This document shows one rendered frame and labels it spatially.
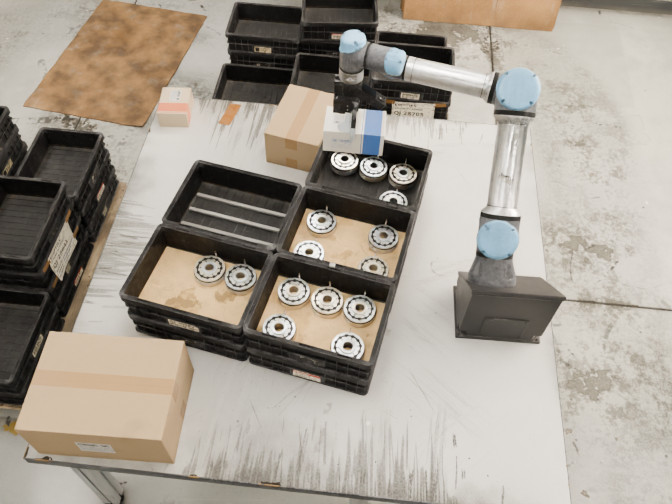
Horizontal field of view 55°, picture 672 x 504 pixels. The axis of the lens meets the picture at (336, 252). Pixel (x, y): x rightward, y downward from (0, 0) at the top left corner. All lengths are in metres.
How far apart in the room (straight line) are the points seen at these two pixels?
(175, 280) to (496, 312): 1.03
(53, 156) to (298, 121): 1.28
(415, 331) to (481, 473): 0.50
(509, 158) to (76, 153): 2.11
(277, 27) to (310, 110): 1.32
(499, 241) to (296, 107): 1.10
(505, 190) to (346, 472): 0.94
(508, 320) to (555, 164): 1.84
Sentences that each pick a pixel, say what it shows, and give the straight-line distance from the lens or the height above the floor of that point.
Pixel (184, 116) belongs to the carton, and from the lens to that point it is 2.78.
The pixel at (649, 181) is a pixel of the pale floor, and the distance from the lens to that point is 3.97.
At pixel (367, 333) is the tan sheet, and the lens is 2.03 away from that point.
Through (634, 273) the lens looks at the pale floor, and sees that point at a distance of 3.51.
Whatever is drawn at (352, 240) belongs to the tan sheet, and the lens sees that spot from 2.22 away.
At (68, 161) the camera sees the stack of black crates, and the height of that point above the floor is 0.38.
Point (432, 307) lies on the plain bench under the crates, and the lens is 2.26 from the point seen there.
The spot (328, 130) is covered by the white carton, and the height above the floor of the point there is 1.13.
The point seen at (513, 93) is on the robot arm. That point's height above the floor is 1.45.
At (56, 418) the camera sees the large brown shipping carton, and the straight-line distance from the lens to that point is 1.97.
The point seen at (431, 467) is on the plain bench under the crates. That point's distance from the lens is 2.03.
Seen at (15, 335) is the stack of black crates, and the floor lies 0.27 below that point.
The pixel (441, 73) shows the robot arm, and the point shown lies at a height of 1.35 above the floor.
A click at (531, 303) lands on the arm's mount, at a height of 0.94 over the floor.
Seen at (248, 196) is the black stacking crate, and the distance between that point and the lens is 2.36.
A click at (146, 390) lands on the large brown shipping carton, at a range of 1.93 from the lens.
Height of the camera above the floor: 2.61
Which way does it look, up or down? 54 degrees down
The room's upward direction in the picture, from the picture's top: 3 degrees clockwise
